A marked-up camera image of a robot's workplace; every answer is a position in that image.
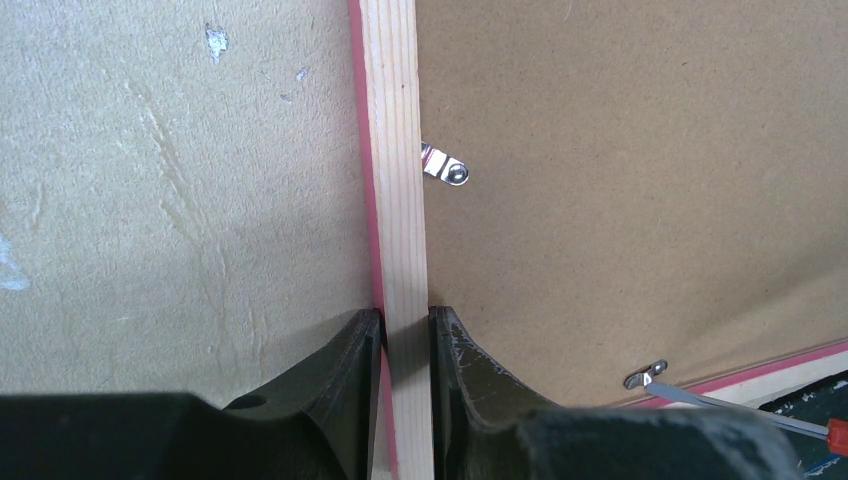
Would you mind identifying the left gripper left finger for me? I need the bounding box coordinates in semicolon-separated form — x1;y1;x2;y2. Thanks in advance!
1;310;381;479

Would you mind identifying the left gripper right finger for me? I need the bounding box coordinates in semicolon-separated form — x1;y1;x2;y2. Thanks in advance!
428;306;801;479

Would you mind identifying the pink picture frame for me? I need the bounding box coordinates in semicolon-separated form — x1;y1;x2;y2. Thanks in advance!
347;1;847;479

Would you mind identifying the blue red screwdriver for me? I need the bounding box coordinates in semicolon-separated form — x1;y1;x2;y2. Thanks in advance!
645;382;847;457

